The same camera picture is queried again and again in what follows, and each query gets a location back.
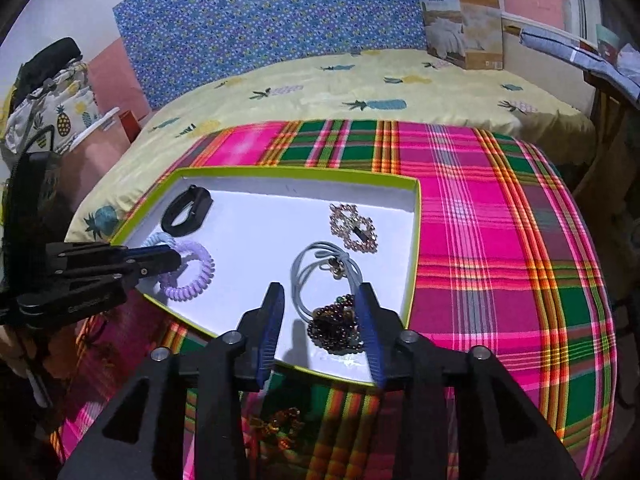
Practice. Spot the pineapple print cloth bag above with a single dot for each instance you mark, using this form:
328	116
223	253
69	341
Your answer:
65	110

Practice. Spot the white crumpled cloth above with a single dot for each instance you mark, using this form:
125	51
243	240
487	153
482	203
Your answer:
630	62

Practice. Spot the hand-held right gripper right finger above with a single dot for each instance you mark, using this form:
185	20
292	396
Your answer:
372	342

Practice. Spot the pink bedside cabinet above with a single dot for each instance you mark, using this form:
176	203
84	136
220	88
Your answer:
100	160

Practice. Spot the white window frame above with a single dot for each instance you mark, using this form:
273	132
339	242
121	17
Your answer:
582	0

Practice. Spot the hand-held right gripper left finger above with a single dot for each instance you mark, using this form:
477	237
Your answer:
267	332

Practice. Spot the gold rhinestone hair clip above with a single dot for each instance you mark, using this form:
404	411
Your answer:
345	225

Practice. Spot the bedding package box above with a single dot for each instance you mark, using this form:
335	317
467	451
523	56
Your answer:
465	30

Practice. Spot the yellow pineapple bedsheet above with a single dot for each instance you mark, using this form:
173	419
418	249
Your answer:
350	85

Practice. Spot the blue floral headboard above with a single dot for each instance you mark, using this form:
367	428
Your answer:
275	20

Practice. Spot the yellow-green shallow cardboard box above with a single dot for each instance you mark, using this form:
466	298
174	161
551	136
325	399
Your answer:
250	220

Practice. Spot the black fitness band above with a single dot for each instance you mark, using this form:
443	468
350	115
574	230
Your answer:
172	222

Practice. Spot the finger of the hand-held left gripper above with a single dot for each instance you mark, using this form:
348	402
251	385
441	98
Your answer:
150	251
155	266

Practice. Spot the black cloth bundle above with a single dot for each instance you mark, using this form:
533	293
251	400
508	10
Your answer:
50	60

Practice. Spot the pink green plaid tablecloth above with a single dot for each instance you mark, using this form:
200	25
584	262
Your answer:
475	260

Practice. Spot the dark wooden side table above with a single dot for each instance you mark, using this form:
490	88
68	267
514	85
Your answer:
615	135

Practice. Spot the grey checked cloth roll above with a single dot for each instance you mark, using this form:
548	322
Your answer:
560	42

